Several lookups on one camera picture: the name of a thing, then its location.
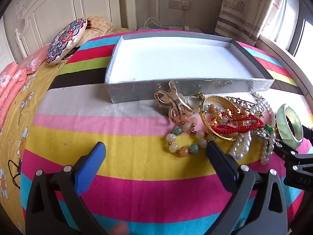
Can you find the pink floral quilt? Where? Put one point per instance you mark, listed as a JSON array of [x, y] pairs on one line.
[[12, 83]]

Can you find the striped colourful cloth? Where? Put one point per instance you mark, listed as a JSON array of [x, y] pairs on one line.
[[122, 137]]

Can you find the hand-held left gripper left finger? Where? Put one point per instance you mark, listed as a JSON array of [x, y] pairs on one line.
[[91, 166]]

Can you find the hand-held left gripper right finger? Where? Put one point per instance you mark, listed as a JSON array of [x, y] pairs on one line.
[[221, 160]]

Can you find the silver cardboard box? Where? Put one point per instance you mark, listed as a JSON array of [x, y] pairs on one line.
[[171, 56]]

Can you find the white wooden headboard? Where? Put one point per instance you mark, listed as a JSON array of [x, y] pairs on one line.
[[73, 5]]

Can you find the round patterned cushion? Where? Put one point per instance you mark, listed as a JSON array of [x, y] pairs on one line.
[[66, 42]]

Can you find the gold bangle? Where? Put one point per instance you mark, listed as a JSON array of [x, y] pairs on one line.
[[215, 99]]

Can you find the yellow floral bedsheet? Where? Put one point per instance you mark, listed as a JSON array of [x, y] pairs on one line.
[[17, 132]]

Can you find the window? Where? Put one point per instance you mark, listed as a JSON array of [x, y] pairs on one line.
[[291, 29]]

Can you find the gold hair claw clip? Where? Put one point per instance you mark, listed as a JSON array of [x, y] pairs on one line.
[[171, 95]]

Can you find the green jade bangle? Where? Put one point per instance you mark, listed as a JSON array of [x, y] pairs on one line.
[[281, 124]]

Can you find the beige wall socket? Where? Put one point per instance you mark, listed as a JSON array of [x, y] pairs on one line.
[[185, 5]]

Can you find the gold barrette with pearls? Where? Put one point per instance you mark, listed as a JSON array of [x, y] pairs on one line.
[[240, 100]]

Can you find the printed beige curtain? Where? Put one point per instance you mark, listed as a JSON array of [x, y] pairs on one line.
[[244, 9]]

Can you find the beige wall switch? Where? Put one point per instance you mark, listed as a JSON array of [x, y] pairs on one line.
[[174, 4]]

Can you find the person's left hand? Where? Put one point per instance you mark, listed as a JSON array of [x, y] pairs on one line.
[[120, 229]]

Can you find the white wall conduit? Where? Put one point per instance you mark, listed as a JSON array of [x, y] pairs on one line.
[[158, 0]]

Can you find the beige blanket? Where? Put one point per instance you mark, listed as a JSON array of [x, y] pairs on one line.
[[100, 27]]

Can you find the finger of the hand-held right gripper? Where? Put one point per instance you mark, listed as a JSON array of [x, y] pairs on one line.
[[305, 133], [288, 156]]

